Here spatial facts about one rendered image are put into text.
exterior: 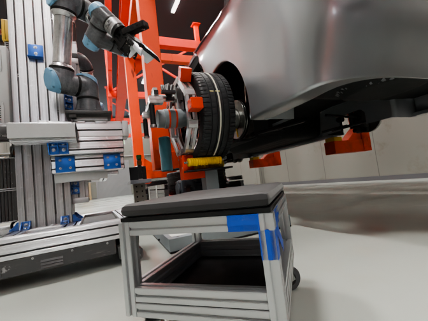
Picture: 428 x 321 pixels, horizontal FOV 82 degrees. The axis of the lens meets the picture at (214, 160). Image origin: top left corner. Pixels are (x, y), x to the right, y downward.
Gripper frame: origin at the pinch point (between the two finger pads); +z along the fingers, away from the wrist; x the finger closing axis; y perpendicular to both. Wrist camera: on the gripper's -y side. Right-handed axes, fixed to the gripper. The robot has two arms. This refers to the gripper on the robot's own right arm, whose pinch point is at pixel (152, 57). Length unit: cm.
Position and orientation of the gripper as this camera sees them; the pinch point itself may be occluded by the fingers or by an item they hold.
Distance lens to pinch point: 116.2
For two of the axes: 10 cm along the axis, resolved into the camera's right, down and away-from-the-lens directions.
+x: -3.0, 2.0, -9.4
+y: -6.4, 6.8, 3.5
